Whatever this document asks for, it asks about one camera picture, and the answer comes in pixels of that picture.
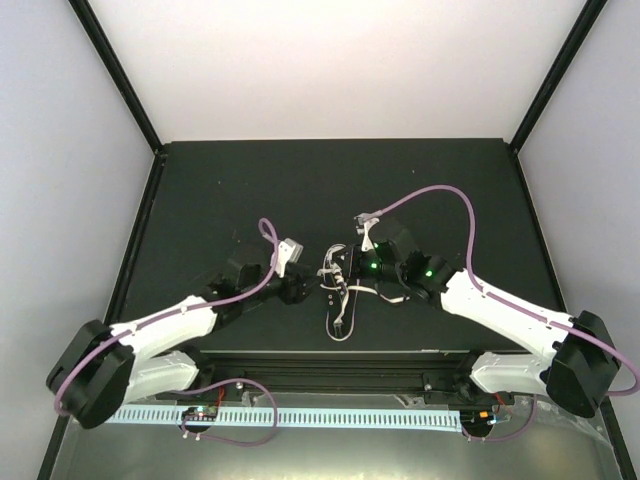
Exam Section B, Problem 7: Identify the black right frame post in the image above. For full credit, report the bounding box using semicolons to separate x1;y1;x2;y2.
509;0;608;155

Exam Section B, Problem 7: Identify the left controller board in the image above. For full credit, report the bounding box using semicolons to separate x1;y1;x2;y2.
181;406;218;422

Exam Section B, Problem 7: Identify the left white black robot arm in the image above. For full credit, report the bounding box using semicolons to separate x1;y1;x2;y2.
46;238;317;429

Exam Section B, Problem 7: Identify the white slotted cable duct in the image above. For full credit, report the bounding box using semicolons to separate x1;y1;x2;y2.
107;405;462;433

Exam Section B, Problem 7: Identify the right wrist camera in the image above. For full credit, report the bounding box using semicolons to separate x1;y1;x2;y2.
354;213;379;252

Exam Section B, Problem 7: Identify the controller board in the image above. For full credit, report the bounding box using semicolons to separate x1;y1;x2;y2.
460;410;506;426
181;406;218;422

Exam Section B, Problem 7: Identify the black aluminium rail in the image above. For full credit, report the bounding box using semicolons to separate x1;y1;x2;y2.
204;351;470;394

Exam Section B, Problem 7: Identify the right controller board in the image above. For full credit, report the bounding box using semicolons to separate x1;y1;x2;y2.
460;410;506;426

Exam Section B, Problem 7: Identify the black table mat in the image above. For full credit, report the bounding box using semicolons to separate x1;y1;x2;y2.
112;138;564;322

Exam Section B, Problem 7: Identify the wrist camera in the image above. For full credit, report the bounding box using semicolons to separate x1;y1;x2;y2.
277;238;304;265
354;213;379;252

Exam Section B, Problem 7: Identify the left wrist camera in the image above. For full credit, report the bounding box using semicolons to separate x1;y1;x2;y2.
277;238;304;265

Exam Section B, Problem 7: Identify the black left frame post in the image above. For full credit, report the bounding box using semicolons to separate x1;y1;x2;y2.
68;0;163;154

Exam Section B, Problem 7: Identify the black frame post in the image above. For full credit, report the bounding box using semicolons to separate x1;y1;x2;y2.
68;0;163;154
509;0;608;155

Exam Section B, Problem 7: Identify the black white sneaker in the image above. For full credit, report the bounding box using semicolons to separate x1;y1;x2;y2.
318;244;354;343

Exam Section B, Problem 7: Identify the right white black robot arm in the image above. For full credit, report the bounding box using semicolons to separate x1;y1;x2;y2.
345;217;621;418

